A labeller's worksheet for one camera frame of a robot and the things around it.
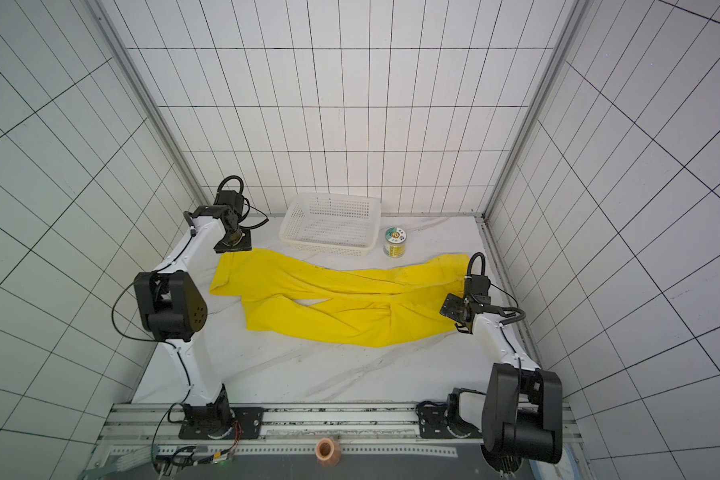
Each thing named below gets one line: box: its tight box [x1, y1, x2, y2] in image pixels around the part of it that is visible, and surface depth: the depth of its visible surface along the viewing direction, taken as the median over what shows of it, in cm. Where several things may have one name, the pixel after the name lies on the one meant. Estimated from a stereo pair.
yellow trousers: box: [209, 248, 470, 349], surface depth 95 cm
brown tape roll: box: [315, 438, 341, 468], surface depth 61 cm
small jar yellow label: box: [383, 226, 407, 259], surface depth 106 cm
